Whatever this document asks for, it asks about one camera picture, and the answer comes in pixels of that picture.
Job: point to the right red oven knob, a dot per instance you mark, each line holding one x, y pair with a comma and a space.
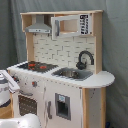
34, 83

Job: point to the white fridge door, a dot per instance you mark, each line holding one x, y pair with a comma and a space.
54, 121

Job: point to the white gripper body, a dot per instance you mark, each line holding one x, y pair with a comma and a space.
13, 86

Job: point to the wooden toy kitchen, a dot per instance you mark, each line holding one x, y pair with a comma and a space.
62, 80

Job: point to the grey ice dispenser panel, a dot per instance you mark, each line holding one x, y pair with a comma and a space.
62, 104

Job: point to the black stovetop red burners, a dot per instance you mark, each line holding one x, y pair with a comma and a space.
37, 66

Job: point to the white microwave door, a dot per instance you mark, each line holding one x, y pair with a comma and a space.
71, 25

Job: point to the metal sink basin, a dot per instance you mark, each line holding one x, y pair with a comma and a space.
72, 74

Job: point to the left red oven knob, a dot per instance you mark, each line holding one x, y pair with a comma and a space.
16, 78

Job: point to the red oven knob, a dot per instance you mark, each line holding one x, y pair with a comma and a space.
16, 78
34, 83

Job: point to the grey range hood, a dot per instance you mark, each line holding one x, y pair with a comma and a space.
40, 24

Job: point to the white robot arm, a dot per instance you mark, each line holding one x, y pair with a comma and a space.
7, 86

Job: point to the black toy faucet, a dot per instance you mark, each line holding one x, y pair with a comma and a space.
82, 64

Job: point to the white oven door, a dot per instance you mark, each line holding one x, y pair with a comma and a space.
28, 101

